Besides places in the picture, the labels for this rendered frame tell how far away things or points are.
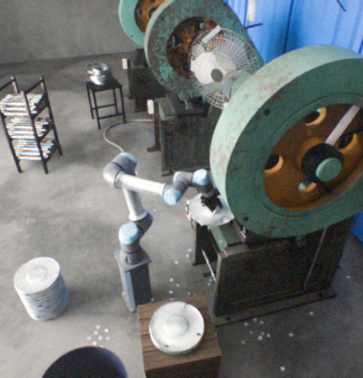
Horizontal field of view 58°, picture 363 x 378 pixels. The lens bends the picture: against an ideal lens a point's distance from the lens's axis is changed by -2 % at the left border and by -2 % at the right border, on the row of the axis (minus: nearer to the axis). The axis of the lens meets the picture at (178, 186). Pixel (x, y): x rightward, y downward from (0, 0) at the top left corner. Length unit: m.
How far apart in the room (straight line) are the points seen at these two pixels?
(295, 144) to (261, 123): 0.27
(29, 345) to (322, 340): 1.88
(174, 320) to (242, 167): 1.01
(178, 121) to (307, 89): 2.25
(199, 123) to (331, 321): 2.10
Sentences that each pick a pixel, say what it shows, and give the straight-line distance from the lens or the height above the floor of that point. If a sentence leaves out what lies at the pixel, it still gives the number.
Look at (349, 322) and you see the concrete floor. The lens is 2.62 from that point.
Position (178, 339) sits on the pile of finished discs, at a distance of 1.88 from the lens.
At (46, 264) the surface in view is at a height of 0.31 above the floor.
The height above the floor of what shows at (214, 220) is 0.77.
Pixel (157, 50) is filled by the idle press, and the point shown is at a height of 1.35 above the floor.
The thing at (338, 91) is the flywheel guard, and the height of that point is 1.63.
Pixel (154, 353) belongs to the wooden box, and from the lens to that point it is 1.89.
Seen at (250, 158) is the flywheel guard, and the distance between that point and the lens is 1.24.
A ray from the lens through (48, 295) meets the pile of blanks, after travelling 2.36.
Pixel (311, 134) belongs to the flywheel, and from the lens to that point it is 1.43.
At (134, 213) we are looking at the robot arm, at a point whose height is 0.73.
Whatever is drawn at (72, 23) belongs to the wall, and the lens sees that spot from 8.12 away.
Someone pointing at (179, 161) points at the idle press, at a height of 0.12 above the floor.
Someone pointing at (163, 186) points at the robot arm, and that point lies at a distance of 1.61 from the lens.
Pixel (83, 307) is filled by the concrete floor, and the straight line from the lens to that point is 2.54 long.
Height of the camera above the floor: 2.05
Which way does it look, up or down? 37 degrees down
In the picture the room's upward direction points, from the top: 1 degrees counter-clockwise
